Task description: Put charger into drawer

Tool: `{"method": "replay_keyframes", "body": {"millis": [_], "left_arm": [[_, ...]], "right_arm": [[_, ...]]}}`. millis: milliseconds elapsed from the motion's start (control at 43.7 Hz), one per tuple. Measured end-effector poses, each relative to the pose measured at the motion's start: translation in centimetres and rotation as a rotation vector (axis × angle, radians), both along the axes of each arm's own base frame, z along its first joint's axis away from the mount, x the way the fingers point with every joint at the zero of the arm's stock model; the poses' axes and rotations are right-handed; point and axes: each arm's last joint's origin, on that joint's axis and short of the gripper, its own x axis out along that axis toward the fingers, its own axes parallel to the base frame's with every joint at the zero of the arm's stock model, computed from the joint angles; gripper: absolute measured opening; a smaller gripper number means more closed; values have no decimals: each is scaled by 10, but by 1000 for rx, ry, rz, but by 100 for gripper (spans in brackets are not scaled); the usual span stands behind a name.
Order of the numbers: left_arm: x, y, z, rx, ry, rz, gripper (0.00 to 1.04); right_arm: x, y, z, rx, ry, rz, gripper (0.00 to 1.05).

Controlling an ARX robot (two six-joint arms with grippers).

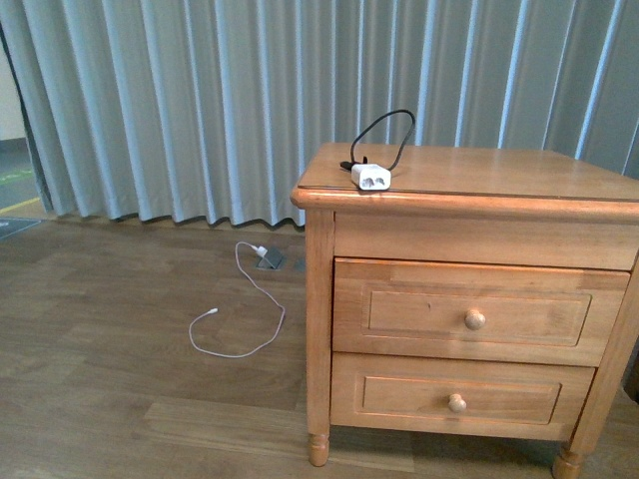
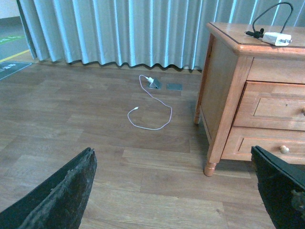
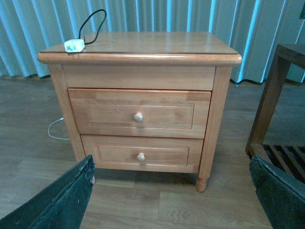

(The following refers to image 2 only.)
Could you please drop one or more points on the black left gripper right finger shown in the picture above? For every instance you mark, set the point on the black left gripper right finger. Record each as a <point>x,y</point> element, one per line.
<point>282,188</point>

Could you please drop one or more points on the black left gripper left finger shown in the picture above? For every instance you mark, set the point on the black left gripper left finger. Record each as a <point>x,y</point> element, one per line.
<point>58,202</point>

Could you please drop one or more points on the wooden drawer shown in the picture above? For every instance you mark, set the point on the wooden drawer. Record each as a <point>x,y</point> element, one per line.
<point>288,145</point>
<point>272,105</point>

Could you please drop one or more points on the white charger with black cable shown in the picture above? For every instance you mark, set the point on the white charger with black cable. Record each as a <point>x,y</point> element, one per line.
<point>272,38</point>

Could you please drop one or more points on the wooden nightstand cabinet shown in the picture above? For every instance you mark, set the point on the wooden nightstand cabinet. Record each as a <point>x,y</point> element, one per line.
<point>232,59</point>

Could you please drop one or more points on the dark floor sign mat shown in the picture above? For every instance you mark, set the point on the dark floor sign mat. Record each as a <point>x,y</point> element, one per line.
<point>8,68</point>

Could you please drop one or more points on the open metal floor socket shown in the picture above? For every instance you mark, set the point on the open metal floor socket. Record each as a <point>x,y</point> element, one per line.
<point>155,85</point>

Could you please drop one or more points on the closed metal floor socket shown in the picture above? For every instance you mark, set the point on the closed metal floor socket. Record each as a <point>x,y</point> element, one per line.
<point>174,86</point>

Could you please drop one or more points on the grey pleated curtain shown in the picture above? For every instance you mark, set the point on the grey pleated curtain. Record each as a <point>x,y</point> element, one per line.
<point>164,32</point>

